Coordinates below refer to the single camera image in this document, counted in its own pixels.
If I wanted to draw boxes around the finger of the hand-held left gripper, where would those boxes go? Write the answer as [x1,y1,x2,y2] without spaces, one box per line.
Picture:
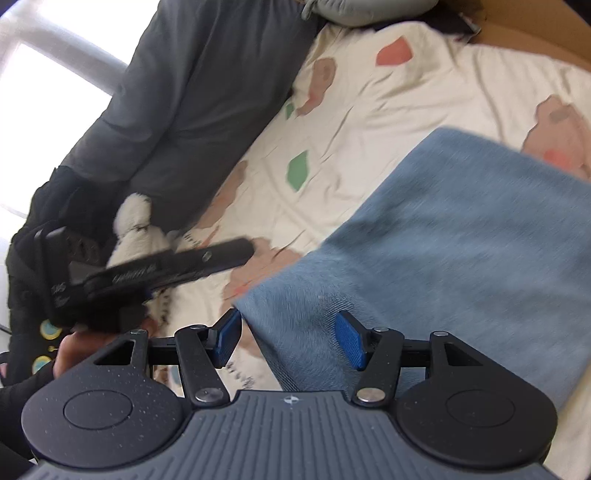
[154,237,256,295]

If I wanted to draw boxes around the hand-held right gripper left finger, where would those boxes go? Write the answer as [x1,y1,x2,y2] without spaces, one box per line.
[95,308,244,409]

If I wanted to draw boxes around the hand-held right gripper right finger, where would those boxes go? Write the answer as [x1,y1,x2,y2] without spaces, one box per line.
[335,309,489,409]

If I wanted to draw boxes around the light blue jeans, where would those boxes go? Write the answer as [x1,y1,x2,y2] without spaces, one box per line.
[232,126,591,412]

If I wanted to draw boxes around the person's left forearm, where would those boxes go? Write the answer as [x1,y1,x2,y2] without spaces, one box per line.
[0,364,62,468]

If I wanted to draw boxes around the person's left hand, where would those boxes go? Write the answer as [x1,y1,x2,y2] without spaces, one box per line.
[54,318,161,378]

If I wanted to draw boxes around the white plush toy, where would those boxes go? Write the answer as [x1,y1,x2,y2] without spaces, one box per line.
[112,192,269,389]

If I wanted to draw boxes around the bright window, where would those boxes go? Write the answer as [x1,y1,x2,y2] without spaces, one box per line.
[0,8,131,219]

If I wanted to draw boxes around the cream bear printed blanket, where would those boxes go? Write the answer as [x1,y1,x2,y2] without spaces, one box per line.
[151,20,591,480]

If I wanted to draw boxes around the grey neck pillow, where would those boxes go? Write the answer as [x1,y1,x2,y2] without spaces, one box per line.
[301,0,438,28]

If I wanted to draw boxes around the small black cloth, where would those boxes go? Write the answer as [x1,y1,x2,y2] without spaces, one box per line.
[414,8,484,43]

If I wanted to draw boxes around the large flat cardboard sheet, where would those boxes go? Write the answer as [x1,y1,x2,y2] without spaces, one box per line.
[442,0,591,71]

